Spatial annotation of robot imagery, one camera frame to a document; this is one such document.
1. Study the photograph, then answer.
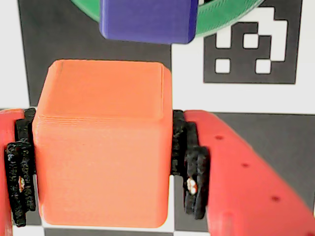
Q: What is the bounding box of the green ring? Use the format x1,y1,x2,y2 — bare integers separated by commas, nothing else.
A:
70,0,266,38

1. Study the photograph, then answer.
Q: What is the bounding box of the orange cube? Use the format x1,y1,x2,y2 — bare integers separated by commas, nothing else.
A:
31,59,173,229

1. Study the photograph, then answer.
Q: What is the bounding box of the blue cube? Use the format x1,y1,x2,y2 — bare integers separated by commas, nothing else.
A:
99,0,199,45

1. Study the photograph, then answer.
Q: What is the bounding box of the black white marker checkerboard mat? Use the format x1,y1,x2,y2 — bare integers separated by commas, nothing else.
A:
0,0,315,236

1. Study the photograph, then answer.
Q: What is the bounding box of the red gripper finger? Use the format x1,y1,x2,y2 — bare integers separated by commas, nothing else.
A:
0,108,37,236
171,110,315,236

